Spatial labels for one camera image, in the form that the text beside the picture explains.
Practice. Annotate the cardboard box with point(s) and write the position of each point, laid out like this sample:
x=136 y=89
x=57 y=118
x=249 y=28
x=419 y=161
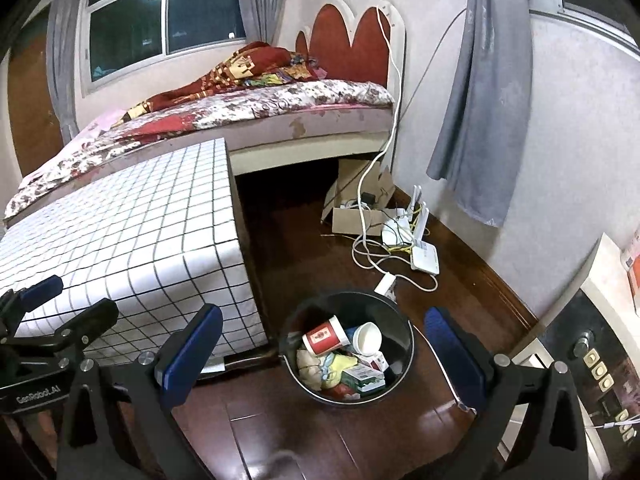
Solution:
x=350 y=220

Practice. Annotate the pink cloth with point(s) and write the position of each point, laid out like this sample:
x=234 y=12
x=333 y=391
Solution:
x=85 y=140

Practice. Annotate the colourful printed cloth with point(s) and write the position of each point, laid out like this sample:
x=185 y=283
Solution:
x=280 y=72

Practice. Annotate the red paper cup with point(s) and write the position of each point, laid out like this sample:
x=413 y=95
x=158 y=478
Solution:
x=325 y=336

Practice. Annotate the grey tied curtain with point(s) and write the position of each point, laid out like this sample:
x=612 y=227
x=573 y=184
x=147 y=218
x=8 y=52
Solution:
x=475 y=125

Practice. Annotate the red printed blanket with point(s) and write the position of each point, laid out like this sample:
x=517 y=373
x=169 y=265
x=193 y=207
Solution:
x=225 y=77

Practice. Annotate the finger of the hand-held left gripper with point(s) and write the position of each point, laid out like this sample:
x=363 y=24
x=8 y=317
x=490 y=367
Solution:
x=90 y=320
x=42 y=290

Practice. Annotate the black safe with gold buttons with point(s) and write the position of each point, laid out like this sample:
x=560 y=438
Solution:
x=590 y=370

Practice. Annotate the white modem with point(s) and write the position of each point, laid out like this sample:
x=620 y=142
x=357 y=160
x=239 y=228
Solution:
x=392 y=232

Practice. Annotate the small red white box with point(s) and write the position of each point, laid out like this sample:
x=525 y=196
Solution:
x=375 y=360

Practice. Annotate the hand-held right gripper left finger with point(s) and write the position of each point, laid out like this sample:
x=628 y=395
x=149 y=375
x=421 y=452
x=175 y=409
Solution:
x=192 y=355

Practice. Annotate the white power strip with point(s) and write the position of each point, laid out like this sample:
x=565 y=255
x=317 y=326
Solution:
x=385 y=285

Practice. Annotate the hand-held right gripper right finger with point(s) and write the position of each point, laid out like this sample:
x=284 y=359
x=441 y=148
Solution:
x=452 y=355

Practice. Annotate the black round trash bin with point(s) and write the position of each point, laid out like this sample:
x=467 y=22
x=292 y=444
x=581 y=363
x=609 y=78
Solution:
x=310 y=310

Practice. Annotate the blue paper cup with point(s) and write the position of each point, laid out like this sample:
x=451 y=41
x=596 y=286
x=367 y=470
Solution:
x=367 y=337

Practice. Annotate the white checked tablecloth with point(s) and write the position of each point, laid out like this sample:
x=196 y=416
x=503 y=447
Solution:
x=125 y=235

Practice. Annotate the black power adapter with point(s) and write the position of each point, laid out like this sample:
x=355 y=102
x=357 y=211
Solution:
x=369 y=198

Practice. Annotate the orange white box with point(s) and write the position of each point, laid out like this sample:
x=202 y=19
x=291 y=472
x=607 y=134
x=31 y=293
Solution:
x=632 y=270

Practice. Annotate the brown wooden door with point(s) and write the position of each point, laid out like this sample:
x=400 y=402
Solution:
x=35 y=110

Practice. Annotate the bed frame with mattress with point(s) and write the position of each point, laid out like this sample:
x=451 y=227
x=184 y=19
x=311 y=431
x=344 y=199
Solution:
x=325 y=130

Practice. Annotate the light blue wrapper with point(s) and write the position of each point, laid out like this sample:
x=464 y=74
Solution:
x=327 y=367

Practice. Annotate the floral bedsheet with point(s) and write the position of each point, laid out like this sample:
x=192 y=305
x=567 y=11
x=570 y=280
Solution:
x=275 y=102

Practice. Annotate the large sliding window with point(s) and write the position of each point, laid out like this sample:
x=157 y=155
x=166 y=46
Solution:
x=165 y=15

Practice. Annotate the green white carton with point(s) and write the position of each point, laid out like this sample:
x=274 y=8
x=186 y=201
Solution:
x=362 y=379

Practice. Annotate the white router with antennas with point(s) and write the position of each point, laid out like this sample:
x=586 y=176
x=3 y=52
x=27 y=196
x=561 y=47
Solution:
x=425 y=257

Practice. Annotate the white cabinet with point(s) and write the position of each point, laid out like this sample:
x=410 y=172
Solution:
x=600 y=270

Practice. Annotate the white tissue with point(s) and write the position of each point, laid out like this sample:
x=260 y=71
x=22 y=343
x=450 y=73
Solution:
x=307 y=367

